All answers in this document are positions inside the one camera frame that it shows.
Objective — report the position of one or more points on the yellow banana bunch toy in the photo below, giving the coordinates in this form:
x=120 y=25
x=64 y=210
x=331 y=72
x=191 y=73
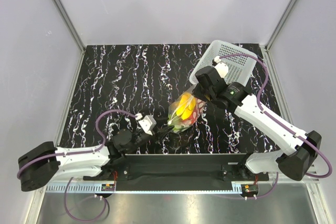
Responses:
x=186 y=108

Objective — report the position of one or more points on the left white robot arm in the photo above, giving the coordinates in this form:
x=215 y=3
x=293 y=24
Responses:
x=46 y=163

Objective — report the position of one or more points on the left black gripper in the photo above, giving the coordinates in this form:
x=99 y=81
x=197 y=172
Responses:
x=160 y=133

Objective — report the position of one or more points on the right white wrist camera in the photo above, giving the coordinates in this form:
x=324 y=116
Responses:
x=221 y=67

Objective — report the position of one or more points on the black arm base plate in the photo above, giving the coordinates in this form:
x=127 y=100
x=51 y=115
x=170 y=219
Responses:
x=177 y=172

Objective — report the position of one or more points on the left aluminium frame post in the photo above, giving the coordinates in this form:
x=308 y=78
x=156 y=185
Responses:
x=69 y=24

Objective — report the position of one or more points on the slotted white cable duct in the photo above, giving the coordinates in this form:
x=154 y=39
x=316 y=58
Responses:
x=97 y=188

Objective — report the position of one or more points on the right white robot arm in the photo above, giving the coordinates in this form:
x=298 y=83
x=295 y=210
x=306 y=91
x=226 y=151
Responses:
x=297 y=148

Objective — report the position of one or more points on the white plastic basket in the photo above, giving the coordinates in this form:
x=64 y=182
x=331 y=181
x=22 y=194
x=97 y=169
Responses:
x=240 y=67

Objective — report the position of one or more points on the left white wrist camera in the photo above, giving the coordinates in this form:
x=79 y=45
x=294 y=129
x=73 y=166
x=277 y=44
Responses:
x=147 y=123

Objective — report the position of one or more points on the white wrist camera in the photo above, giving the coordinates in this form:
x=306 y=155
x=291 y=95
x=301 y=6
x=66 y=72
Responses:
x=221 y=67
x=147 y=123

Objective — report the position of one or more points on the aluminium frame post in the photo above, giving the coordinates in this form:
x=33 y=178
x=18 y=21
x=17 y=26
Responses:
x=69 y=24
x=284 y=17

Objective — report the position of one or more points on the clear dotted zip top bag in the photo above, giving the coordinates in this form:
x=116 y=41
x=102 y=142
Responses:
x=173 y=119

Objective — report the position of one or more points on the right aluminium frame post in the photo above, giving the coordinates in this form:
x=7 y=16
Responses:
x=284 y=17

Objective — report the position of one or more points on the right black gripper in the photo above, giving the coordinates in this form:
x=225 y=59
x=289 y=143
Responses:
x=197 y=93

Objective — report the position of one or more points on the black marble pattern mat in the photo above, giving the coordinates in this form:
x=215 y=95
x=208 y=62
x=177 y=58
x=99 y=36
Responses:
x=148 y=78

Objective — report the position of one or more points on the red dragon fruit toy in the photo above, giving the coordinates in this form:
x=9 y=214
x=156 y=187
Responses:
x=199 y=110

